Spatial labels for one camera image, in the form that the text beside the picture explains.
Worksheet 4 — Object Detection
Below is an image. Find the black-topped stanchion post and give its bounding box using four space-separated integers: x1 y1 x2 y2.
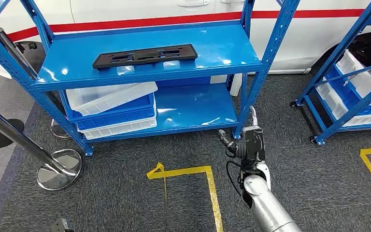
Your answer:
0 27 72 140

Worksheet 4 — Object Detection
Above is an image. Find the white plastic crate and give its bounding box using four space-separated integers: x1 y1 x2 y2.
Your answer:
76 96 158 141

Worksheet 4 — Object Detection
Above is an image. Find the blue metal storage rack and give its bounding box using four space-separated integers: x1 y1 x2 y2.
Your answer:
289 0 371 146

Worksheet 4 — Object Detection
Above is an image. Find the blue metal shelf unit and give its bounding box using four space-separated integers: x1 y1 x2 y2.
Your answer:
0 0 301 158

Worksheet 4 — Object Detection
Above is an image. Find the white divided rack crate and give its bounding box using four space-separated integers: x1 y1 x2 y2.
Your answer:
315 78 371 127
336 44 371 106

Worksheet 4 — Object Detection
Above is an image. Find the black plastic plate part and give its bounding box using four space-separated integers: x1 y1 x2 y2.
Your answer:
92 43 198 70

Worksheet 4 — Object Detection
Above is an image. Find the white translucent plastic tray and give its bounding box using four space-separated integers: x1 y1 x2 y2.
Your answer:
65 81 159 116

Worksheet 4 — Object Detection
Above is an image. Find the chrome stanchion post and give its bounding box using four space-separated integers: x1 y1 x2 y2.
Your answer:
0 99 83 192

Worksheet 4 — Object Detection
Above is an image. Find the white ribbed plastic piece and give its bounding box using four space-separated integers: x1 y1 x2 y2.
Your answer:
230 73 243 97

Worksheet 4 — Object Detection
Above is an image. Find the black left wrist camera bracket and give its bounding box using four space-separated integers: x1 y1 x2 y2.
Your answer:
50 217 75 232

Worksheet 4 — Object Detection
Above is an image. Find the blue rack crate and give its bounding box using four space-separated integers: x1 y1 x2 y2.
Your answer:
325 65 371 116

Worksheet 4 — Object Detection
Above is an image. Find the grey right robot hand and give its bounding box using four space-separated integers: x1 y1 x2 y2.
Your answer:
218 105 259 159

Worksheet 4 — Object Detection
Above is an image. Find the white car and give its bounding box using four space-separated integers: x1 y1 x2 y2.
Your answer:
0 0 371 81

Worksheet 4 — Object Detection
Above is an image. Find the yellow floor tape with curl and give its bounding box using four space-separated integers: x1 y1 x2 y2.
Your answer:
146 162 225 232

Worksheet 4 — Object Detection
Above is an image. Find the black round floor disc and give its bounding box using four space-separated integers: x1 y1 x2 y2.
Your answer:
0 118 25 149

